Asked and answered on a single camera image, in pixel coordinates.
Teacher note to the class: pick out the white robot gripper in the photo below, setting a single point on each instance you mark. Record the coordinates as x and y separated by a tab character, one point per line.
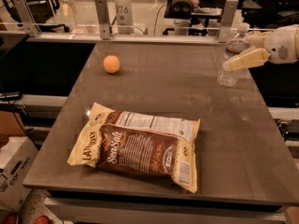
279	46

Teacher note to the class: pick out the clear plastic water bottle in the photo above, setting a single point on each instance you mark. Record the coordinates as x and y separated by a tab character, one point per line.
238	42

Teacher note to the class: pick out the white numbered pillar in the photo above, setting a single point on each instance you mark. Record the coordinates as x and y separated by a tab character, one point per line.
124	15

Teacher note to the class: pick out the orange ball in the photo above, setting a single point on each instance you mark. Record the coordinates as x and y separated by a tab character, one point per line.
111	64

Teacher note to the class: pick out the brown sea salt chip bag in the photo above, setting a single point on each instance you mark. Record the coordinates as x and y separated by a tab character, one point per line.
138	144

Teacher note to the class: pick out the black office chair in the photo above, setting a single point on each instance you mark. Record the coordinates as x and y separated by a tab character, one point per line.
42	10

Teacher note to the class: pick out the white cardboard box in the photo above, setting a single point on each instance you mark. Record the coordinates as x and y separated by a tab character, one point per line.
16	158

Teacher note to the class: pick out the red object on floor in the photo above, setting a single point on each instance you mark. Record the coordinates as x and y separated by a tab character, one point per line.
42	220

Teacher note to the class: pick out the right metal bracket post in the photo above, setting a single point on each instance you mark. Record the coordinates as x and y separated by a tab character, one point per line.
227	18

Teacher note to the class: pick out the metal bracket post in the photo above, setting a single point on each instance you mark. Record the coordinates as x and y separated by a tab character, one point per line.
27	19
227	18
103	19

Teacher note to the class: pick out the middle metal bracket post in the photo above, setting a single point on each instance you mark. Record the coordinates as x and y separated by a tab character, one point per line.
103	19

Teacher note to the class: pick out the left metal bracket post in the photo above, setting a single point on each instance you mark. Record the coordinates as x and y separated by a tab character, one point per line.
27	19

